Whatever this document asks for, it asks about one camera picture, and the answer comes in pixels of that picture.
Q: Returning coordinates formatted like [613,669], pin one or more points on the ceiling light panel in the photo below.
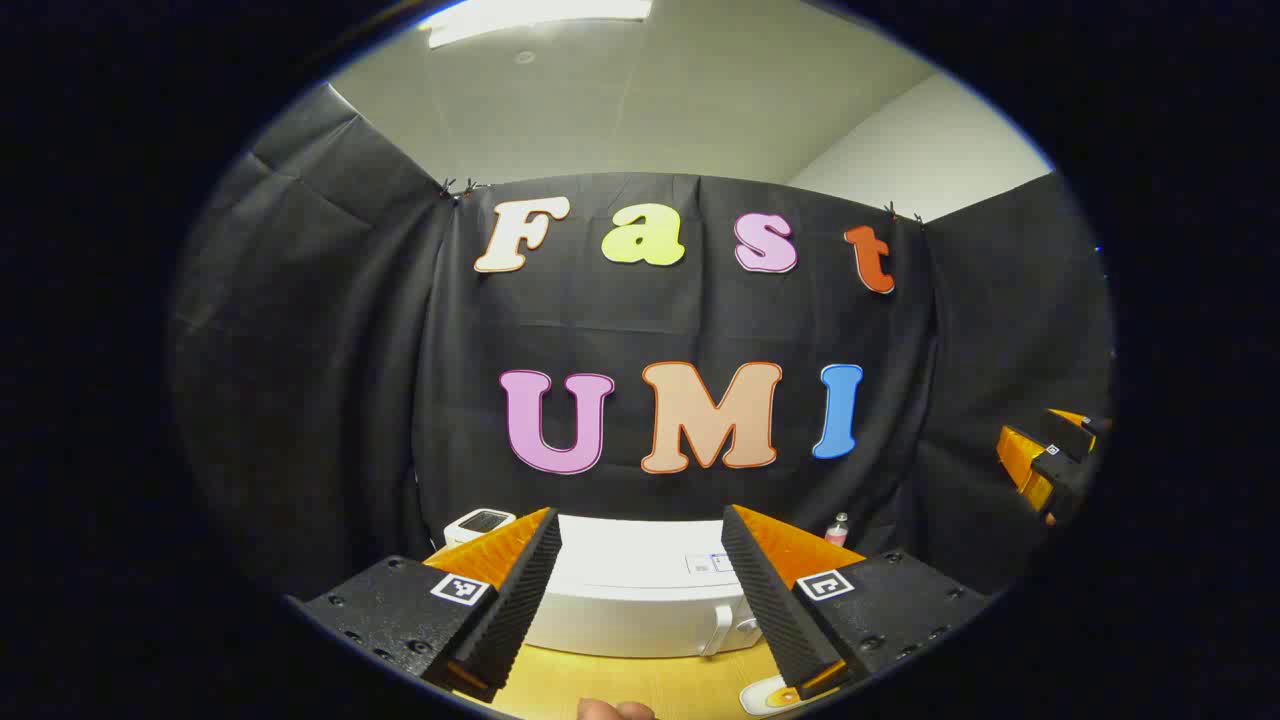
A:
[540,15]

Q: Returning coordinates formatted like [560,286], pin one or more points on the clear bottle pink label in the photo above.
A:
[838,530]

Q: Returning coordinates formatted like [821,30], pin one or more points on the white microwave oven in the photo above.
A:
[640,610]

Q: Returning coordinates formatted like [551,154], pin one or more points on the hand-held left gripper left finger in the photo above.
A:
[515,610]

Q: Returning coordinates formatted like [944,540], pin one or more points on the white square plate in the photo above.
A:
[755,700]

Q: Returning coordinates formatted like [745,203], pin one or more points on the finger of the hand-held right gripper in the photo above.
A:
[1060,480]
[1075,432]

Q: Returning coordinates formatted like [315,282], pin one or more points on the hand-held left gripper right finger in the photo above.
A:
[770,610]

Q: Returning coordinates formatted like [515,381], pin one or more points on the white toaster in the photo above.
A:
[480,522]

